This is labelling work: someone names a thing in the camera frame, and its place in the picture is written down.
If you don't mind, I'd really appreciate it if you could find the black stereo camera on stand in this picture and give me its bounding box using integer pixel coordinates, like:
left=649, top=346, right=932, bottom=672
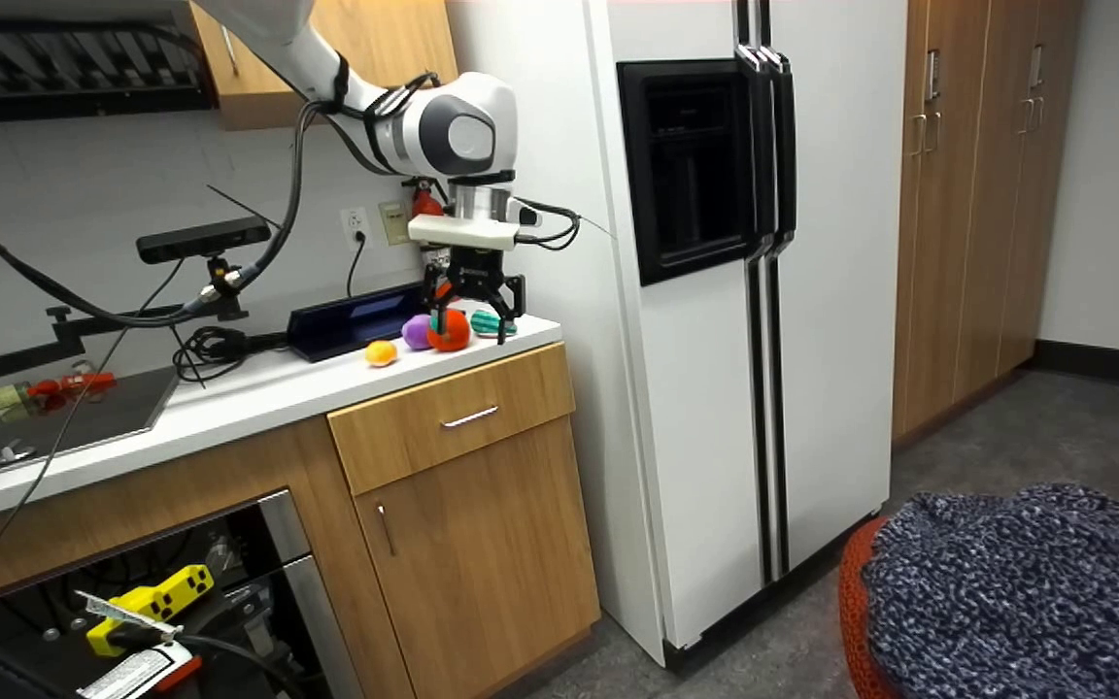
left=137, top=216, right=274, bottom=266

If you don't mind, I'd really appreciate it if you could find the red orange office chair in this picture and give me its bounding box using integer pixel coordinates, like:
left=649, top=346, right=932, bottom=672
left=839, top=516, right=899, bottom=699

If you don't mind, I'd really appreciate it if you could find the black mat on counter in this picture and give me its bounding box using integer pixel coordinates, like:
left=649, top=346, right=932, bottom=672
left=0, top=368, right=179, bottom=466

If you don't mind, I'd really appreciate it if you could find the red fire extinguisher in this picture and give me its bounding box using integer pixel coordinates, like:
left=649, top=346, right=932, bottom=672
left=411, top=183, right=449, bottom=216

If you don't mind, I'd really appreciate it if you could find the wooden top drawer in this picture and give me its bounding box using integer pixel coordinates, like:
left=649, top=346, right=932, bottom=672
left=328, top=346, right=576, bottom=495

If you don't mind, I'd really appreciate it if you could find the purple plush toy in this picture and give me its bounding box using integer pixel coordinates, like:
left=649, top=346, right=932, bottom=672
left=401, top=314, right=431, bottom=349

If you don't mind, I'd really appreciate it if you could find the blue speckled cloth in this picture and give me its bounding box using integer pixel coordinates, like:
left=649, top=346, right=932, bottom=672
left=863, top=486, right=1119, bottom=699

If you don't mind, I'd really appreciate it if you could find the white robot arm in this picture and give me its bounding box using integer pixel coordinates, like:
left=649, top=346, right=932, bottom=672
left=196, top=0, right=517, bottom=338

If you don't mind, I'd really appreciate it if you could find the wooden upper cabinet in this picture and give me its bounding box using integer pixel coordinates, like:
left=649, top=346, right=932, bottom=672
left=191, top=0, right=459, bottom=130

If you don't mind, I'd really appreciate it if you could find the green plush toy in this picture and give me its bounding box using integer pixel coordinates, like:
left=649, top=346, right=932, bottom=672
left=472, top=310, right=502, bottom=338

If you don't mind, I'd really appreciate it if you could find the yellow plush toy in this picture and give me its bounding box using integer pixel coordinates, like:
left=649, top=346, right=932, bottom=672
left=367, top=343, right=397, bottom=368

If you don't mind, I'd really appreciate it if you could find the yellow power connector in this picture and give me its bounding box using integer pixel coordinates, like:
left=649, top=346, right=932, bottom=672
left=86, top=562, right=220, bottom=658

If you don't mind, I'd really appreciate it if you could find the wooden lower cabinet door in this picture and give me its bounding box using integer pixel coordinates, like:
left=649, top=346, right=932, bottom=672
left=359, top=418, right=600, bottom=699

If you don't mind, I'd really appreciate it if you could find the orange plush toy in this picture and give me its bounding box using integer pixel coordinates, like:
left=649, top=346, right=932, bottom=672
left=431, top=306, right=472, bottom=354

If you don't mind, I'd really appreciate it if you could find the black box device on counter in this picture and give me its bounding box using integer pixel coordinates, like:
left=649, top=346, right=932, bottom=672
left=289, top=285, right=423, bottom=361

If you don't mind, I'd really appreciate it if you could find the tall wooden cabinet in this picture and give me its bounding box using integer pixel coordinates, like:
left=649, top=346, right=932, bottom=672
left=896, top=0, right=1086, bottom=442

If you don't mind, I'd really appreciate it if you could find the red toy on mat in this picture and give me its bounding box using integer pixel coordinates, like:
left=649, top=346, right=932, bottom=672
left=24, top=368, right=116, bottom=412

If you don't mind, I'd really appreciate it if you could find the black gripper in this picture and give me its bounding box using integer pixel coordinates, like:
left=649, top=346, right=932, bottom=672
left=423, top=245, right=524, bottom=354

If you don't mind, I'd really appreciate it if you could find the white refrigerator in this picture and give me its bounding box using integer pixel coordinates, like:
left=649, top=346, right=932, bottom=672
left=441, top=0, right=909, bottom=675

